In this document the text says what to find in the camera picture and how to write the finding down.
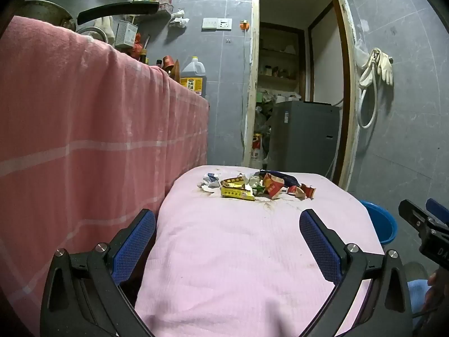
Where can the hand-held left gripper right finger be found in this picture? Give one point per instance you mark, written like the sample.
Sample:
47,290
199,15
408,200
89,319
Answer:
319,242

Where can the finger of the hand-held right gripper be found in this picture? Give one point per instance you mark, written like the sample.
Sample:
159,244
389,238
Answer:
438,210
417,217

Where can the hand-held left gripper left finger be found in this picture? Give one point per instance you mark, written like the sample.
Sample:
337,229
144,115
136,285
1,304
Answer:
135,242

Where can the blue plastic bucket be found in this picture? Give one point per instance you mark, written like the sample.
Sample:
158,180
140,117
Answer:
382,223

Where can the torn red and white wrapper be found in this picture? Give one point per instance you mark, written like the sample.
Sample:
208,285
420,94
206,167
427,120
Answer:
302,190

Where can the dark blue wrapper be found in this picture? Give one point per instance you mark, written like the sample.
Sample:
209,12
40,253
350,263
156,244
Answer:
286,178

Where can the red snack wrapper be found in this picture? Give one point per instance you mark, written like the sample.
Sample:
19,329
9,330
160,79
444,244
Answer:
273,186

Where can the green and white wrapper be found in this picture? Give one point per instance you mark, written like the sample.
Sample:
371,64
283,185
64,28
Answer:
255,185

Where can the white and blue paper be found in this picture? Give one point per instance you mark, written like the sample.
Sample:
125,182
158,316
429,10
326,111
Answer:
209,182

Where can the yellow cardboard box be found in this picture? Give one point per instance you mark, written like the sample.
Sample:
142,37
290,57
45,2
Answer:
236,189

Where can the person's right hand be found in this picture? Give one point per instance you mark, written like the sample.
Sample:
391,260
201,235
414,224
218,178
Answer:
436,288

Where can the pink cloth covered table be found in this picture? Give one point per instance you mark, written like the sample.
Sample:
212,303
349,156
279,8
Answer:
242,245

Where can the person's blue trousers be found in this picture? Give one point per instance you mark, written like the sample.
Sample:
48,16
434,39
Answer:
419,296

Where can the grey washing machine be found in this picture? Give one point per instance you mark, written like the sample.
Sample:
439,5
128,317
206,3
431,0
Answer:
303,140

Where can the red and white bag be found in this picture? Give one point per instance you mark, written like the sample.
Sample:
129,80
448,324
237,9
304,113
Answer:
257,151

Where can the pink checked cloth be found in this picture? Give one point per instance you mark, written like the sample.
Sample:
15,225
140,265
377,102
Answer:
80,130

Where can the cream rubber gloves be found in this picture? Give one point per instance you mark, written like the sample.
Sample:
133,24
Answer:
384,65

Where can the cooking oil jug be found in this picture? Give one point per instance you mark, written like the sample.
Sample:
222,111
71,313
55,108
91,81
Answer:
193,75

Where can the dark sauce bottle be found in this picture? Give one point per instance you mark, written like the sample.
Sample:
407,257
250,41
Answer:
159,64

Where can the red cup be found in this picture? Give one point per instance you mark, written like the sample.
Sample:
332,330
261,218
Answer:
169,62

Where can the white rag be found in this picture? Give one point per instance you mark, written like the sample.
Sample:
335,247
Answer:
178,18

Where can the metal pot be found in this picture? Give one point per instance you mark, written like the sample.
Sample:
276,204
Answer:
42,14

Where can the wooden door frame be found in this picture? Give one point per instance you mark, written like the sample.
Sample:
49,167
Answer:
347,87

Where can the orange wall hook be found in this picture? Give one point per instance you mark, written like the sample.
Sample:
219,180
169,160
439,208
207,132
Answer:
244,26

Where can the white wall socket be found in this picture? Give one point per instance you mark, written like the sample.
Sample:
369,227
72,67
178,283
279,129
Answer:
216,24

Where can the wall shelf with packets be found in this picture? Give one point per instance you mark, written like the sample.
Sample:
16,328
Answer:
159,0

